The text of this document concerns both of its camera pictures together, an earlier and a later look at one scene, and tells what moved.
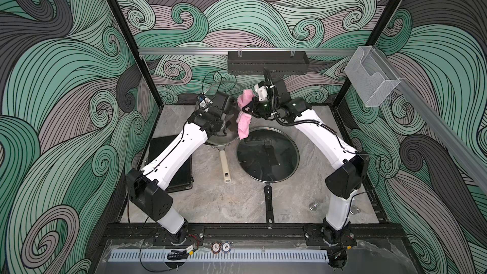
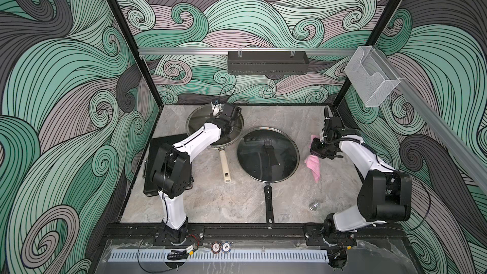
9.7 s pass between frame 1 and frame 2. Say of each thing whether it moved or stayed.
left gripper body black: moved
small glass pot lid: moved
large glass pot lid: stayed
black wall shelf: stayed
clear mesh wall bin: stayed
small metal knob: stayed
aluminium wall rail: stayed
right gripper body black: moved
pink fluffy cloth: moved
